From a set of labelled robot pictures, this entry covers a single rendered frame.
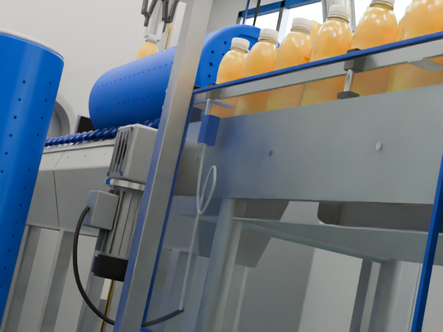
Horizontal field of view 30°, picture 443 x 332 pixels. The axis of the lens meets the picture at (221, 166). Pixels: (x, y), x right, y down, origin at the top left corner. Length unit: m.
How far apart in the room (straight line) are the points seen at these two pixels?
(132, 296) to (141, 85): 1.04
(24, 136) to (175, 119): 0.55
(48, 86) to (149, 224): 0.63
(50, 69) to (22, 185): 0.28
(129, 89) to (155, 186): 1.03
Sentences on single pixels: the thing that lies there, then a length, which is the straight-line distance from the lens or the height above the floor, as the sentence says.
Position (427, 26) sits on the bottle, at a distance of 1.28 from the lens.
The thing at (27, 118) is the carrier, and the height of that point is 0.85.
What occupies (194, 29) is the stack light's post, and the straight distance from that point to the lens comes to 1.55.
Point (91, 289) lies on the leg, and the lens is 2.98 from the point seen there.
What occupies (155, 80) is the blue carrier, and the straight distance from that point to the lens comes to 2.32.
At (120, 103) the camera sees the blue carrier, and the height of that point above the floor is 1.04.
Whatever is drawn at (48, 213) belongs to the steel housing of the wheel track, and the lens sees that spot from 3.19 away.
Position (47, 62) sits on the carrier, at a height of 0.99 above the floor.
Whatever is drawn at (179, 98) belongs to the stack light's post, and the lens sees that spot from 1.52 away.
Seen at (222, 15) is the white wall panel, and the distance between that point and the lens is 7.89.
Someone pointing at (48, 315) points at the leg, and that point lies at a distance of 2.95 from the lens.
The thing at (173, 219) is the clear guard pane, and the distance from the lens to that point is 1.64.
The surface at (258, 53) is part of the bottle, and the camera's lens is 1.69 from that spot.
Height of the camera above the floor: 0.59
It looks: 7 degrees up
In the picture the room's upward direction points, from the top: 12 degrees clockwise
